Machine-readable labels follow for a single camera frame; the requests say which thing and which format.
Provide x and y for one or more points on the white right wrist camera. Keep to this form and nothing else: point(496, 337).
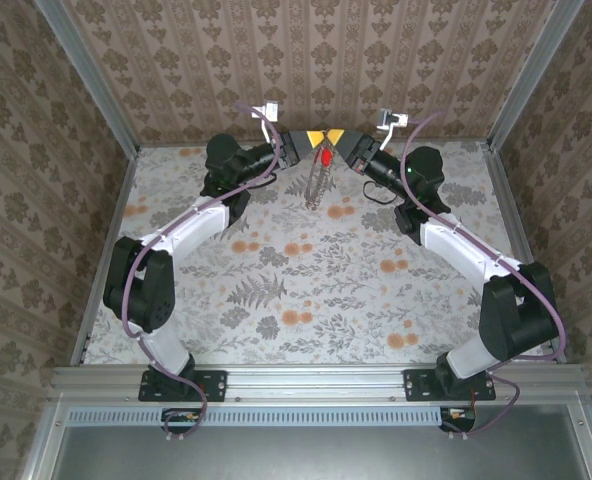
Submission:
point(393, 118)

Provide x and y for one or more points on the grey metal panel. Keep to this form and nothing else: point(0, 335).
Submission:
point(301, 455)

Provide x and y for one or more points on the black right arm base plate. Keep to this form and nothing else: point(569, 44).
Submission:
point(416, 385)

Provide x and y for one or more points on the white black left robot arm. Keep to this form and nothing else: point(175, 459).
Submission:
point(186, 230)

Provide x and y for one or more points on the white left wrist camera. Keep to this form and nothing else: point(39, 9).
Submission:
point(268, 111)

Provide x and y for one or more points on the large keyring with split rings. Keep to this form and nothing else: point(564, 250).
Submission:
point(313, 204)

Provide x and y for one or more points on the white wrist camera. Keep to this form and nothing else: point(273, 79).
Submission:
point(393, 118)
point(268, 111)

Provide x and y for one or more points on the red plastic key tag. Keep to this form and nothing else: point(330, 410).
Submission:
point(325, 157)

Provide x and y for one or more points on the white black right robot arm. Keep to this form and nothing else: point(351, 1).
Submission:
point(461, 250)

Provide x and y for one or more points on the aluminium side rail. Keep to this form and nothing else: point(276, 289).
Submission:
point(508, 200)
point(117, 210)

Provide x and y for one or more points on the aluminium corner post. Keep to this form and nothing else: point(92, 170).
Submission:
point(533, 75)
point(90, 75)

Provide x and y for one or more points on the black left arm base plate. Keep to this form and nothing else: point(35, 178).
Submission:
point(211, 385)

